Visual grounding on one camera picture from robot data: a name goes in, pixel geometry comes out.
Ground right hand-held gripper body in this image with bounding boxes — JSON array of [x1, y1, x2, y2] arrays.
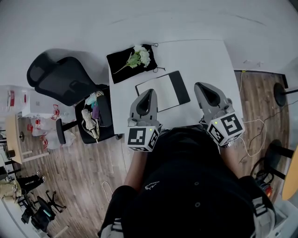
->
[[199, 98, 246, 147]]

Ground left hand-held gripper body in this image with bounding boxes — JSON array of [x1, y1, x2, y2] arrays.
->
[[127, 117, 163, 153]]

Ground black notebook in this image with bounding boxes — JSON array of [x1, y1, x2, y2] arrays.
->
[[135, 70, 191, 113]]

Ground person's left forearm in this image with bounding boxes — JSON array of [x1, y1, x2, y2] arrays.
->
[[123, 150, 150, 192]]

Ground person's right forearm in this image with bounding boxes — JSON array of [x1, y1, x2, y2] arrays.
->
[[218, 144, 241, 180]]

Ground pastel plush toy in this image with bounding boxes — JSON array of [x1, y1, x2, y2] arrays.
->
[[84, 91, 104, 119]]

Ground beige cloth bag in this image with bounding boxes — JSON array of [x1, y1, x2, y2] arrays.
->
[[81, 109, 102, 144]]

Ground white artificial flower bunch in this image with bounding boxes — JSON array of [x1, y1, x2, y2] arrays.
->
[[113, 45, 152, 75]]

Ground black standing fan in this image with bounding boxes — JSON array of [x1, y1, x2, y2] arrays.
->
[[273, 82, 298, 108]]

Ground person's black shirt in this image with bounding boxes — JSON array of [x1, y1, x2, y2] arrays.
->
[[97, 126, 277, 238]]

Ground teal red vacuum cleaner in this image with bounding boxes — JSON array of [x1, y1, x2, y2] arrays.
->
[[251, 158, 274, 198]]

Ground black mesh office chair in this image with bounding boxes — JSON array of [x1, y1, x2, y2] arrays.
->
[[27, 56, 123, 145]]

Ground round wooden table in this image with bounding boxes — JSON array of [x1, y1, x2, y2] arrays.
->
[[265, 139, 298, 202]]

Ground black swivel chair star base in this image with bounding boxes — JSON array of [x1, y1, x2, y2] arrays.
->
[[20, 190, 67, 233]]

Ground wooden desk white legs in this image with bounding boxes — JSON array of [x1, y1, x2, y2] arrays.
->
[[4, 113, 51, 165]]

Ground white cable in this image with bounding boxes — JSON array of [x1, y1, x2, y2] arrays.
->
[[102, 181, 115, 203], [238, 71, 267, 158]]

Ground black drawstring pouch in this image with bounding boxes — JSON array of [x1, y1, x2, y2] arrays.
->
[[106, 43, 166, 85]]

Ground black cable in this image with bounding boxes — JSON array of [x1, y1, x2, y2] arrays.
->
[[239, 99, 298, 163]]

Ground grey backpack strap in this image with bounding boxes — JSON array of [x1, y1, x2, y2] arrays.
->
[[252, 196, 277, 233], [100, 218, 123, 238]]

